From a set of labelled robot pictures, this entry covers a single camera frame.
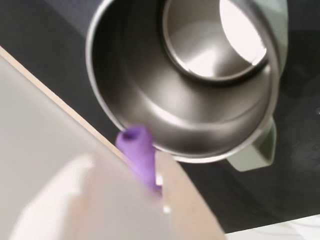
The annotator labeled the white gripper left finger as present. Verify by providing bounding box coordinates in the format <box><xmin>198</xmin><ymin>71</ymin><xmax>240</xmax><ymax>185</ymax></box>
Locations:
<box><xmin>8</xmin><ymin>152</ymin><xmax>166</xmax><ymax>240</ymax></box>

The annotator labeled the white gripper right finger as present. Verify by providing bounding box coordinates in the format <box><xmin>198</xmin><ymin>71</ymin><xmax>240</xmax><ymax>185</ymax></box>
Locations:
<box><xmin>155</xmin><ymin>150</ymin><xmax>229</xmax><ymax>240</ymax></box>

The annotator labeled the purple ribbed pen grip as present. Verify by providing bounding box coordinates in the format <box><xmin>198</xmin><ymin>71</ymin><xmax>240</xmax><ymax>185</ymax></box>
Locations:
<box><xmin>115</xmin><ymin>124</ymin><xmax>163</xmax><ymax>201</ymax></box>

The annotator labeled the steel mug with green outside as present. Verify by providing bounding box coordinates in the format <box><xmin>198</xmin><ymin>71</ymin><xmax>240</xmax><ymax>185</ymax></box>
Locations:
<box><xmin>84</xmin><ymin>0</ymin><xmax>289</xmax><ymax>173</ymax></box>

